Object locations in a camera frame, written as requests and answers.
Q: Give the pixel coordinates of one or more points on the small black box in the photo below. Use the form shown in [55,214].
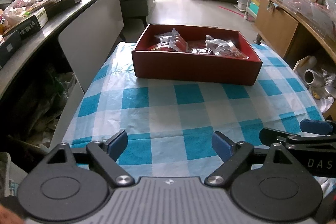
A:
[9,49]

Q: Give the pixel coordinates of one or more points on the clear plastic trays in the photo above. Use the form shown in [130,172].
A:
[309,8]

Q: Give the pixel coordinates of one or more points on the silver white packet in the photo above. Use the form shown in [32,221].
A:
[219,44]

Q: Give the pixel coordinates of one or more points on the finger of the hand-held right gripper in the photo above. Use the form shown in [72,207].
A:
[270,134]
[315,127]

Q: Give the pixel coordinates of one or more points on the grey sideboard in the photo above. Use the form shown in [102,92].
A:
[92,24]

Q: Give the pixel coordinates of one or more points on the teal yellow plastic bin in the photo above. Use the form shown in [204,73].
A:
[255,6]

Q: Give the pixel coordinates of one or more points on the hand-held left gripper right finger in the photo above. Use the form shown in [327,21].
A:
[221,146]

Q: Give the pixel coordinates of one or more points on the wooden cabinet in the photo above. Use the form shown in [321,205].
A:
[275,27]

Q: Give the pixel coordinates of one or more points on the black box with white label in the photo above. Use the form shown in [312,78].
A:
[26,24]

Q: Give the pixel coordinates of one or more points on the blue white checkered tablecloth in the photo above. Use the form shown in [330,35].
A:
[162,119]

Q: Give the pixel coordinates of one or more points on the pink stick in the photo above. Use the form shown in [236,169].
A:
[231,10]

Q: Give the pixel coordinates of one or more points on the white stacked plastic containers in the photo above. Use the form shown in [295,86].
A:
[242,2]

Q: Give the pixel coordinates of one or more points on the dark plastic bag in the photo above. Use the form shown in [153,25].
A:
[44,106]

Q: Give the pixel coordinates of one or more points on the clear sausage packet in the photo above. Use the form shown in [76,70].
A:
[176,43]

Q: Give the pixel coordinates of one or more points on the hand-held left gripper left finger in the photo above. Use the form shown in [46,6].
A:
[118,145]

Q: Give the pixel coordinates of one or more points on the red cardboard box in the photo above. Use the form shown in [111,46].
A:
[197,69]

